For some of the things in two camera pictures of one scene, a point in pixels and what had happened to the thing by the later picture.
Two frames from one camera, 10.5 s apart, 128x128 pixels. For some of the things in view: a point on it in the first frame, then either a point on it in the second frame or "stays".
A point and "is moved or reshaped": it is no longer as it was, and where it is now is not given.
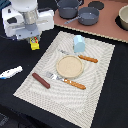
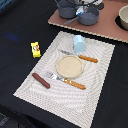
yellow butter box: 34,42 is moved or reshaped
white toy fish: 10,72 to 80,11
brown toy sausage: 42,81 stays
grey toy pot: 68,9 stays
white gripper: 14,24 to 90,2
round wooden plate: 70,66 stays
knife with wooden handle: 71,83 stays
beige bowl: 123,15 stays
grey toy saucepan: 87,16 stays
